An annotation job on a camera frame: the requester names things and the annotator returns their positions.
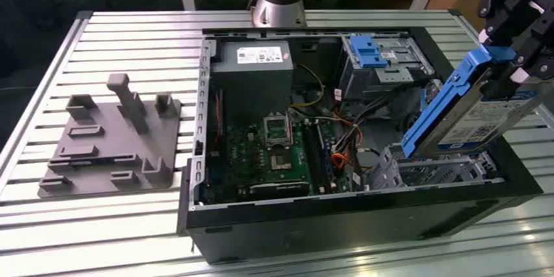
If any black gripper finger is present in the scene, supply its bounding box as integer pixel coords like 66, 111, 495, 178
476, 0, 545, 102
509, 0, 554, 84

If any hard disk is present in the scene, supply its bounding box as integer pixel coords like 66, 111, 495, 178
400, 45, 544, 160

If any black disk power wire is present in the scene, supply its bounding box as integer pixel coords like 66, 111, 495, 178
345, 87, 419, 128

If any metal disk bay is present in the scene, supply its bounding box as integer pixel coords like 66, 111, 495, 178
367, 145, 505, 190

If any metal drive cage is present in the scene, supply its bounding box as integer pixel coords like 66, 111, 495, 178
339, 35, 436, 104

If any blue drive carrier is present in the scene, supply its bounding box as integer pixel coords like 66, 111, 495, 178
348, 35, 388, 69

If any black power supply unit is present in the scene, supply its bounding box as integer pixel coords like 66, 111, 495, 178
210, 40, 294, 126

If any CPU socket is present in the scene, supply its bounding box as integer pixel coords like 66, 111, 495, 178
261, 112, 293, 148

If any square chipset chip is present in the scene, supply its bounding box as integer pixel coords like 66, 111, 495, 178
269, 154, 292, 171

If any black PC case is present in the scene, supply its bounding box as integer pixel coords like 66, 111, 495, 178
176, 26, 544, 265

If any black graphics card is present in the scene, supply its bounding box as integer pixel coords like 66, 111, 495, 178
245, 181, 310, 198

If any green motherboard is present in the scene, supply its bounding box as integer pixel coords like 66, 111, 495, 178
205, 117, 347, 200

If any grey parts rack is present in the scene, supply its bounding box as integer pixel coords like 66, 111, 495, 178
37, 73, 182, 199

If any yellow wire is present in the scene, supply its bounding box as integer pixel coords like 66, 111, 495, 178
289, 64, 325, 109

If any orange wire bundle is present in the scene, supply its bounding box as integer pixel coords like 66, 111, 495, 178
331, 124, 364, 174

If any red wire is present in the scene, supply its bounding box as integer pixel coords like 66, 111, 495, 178
214, 90, 225, 138

